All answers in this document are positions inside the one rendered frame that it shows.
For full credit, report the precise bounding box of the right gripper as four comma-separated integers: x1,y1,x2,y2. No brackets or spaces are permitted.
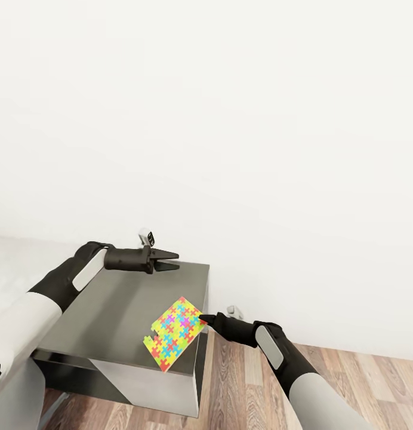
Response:
198,312,246,343

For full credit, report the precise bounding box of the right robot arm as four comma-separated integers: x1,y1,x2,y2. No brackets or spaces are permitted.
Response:
198,305,377,430

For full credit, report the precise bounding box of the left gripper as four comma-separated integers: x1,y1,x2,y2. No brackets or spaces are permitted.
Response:
119,245,180,275

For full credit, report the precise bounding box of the jigsaw puzzle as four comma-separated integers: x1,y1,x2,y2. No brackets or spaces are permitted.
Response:
144,297,208,373

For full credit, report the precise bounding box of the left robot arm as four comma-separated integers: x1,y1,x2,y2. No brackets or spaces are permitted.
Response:
0,228,180,393

